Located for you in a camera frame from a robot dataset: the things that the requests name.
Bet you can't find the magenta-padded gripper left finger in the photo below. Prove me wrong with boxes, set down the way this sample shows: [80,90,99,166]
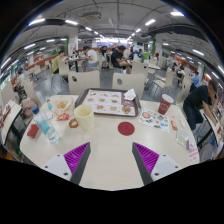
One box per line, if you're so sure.
[42,142,92,186]

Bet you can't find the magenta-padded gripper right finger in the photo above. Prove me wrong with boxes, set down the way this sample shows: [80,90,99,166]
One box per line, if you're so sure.
[131,142,183,186]

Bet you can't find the clear blue-capped water bottle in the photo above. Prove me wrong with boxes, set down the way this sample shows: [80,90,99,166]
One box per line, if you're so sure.
[32,105,61,145]

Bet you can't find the flat round red coaster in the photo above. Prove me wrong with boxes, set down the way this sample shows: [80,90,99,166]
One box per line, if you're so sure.
[117,121,136,137]

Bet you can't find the colourful printed sticker sheet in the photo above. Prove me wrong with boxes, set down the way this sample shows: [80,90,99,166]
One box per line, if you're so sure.
[137,108,171,134]

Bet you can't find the clear plastic packet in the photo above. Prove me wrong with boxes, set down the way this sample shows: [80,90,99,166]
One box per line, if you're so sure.
[175,129,190,149]

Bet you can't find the small red sauce packet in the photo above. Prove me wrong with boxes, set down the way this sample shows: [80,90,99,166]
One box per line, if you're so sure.
[55,113,70,122]

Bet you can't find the white card with red border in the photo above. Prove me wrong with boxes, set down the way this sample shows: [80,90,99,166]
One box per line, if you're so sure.
[43,109,55,122]

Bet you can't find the red pouch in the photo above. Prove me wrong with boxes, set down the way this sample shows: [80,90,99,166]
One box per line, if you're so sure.
[26,123,40,139]

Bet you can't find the clear bag of fries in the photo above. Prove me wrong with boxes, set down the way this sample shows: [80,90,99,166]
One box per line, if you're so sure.
[49,96,75,118]

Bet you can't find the red paper cup white lid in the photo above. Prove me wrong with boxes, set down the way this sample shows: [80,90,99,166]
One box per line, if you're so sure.
[157,93,175,116]

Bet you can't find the small teal sanitizer bottle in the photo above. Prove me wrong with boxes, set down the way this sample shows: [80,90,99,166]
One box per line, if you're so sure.
[45,96,53,113]

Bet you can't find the brown food tray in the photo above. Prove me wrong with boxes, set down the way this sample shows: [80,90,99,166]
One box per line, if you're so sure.
[74,87,141,118]

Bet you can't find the crumpled white napkin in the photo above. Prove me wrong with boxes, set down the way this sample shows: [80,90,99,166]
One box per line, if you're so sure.
[123,88,137,102]

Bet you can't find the pink backpack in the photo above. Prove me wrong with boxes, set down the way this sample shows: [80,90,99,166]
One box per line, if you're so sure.
[20,98,37,118]

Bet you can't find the neighbouring white table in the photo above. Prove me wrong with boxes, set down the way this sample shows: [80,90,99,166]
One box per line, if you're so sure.
[0,99,23,145]

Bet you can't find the beige chair with oval hole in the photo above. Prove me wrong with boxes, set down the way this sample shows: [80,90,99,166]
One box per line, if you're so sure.
[111,72,146,100]
[68,70,101,96]

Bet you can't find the person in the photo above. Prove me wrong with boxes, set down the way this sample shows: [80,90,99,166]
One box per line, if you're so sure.
[51,49,67,75]
[182,79,219,131]
[82,45,99,71]
[15,70,28,101]
[110,45,132,74]

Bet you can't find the group of beige chairs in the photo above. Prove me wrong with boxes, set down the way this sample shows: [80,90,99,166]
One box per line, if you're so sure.
[19,54,194,104]

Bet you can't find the ceiling strip lights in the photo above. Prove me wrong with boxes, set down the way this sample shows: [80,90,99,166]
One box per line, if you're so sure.
[0,9,224,78]

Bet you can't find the ceiling air conditioner unit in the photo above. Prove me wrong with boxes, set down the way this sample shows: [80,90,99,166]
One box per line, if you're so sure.
[81,11,103,21]

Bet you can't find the cream mug with brown handle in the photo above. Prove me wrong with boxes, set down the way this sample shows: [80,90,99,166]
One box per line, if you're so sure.
[68,104,96,131]

